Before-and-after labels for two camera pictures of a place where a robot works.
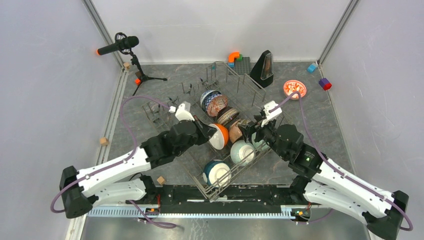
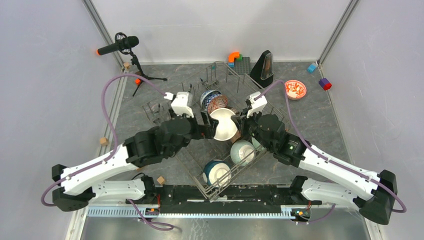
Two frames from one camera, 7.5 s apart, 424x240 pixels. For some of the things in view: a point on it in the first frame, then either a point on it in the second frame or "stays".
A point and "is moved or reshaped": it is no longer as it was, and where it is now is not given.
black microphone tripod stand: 134,60 stays
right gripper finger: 247,130 → 238,121
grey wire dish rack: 226,100 stays
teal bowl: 217,173 stays
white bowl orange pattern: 292,86 stays
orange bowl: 219,140 is moved or reshaped
